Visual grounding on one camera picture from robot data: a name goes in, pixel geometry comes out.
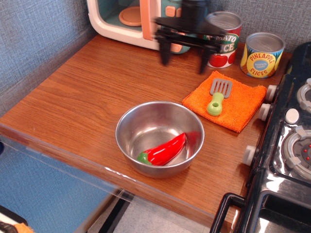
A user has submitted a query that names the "white stove knob top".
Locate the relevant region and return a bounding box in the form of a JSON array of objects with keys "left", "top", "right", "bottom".
[{"left": 265, "top": 85, "right": 277, "bottom": 102}]

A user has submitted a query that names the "white stove knob middle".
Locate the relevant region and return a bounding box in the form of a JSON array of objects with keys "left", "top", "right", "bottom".
[{"left": 258, "top": 103, "right": 271, "bottom": 121}]

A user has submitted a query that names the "steel mixing bowl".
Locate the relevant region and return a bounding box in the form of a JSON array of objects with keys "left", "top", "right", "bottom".
[{"left": 116, "top": 101, "right": 205, "bottom": 179}]

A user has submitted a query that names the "black toy stove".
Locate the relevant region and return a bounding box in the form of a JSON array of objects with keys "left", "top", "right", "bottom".
[{"left": 209, "top": 41, "right": 311, "bottom": 233}]

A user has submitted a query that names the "green handled grey spatula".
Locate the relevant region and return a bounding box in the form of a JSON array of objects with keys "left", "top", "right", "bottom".
[{"left": 207, "top": 78, "right": 233, "bottom": 116}]

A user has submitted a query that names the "pineapple slices can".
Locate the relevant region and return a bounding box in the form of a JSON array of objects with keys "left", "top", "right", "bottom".
[{"left": 240, "top": 32, "right": 285, "bottom": 78}]

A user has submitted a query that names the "tomato sauce can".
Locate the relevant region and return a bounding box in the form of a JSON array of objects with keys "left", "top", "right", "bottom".
[{"left": 204, "top": 11, "right": 242, "bottom": 68}]

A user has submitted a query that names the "peach microwave turntable plate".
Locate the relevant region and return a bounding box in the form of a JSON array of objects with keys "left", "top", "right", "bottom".
[{"left": 119, "top": 6, "right": 141, "bottom": 27}]

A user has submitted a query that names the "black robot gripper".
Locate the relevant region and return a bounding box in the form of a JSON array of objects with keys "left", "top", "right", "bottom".
[{"left": 155, "top": 0, "right": 225, "bottom": 74}]

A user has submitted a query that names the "black oven door handle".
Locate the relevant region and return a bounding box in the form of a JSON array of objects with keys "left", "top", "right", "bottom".
[{"left": 210, "top": 193, "right": 246, "bottom": 233}]

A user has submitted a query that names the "white stove knob bottom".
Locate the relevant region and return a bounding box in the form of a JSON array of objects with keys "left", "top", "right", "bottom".
[{"left": 242, "top": 145, "right": 257, "bottom": 166}]

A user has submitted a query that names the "orange plush object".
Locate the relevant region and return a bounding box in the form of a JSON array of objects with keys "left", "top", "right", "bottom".
[{"left": 14, "top": 223, "right": 35, "bottom": 233}]

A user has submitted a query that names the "white stove knob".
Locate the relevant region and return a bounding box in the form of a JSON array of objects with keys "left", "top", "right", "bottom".
[
  {"left": 265, "top": 85, "right": 277, "bottom": 102},
  {"left": 242, "top": 145, "right": 257, "bottom": 166},
  {"left": 258, "top": 103, "right": 271, "bottom": 121}
]

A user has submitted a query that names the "teal toy microwave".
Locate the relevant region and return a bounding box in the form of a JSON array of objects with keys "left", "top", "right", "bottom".
[{"left": 87, "top": 0, "right": 181, "bottom": 50}]

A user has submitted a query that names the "red toy chili pepper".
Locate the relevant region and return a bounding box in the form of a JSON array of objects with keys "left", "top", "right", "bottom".
[{"left": 137, "top": 133, "right": 186, "bottom": 166}]

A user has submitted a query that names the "orange folded cloth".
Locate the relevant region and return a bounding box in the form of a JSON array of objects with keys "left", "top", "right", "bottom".
[{"left": 182, "top": 71, "right": 267, "bottom": 133}]

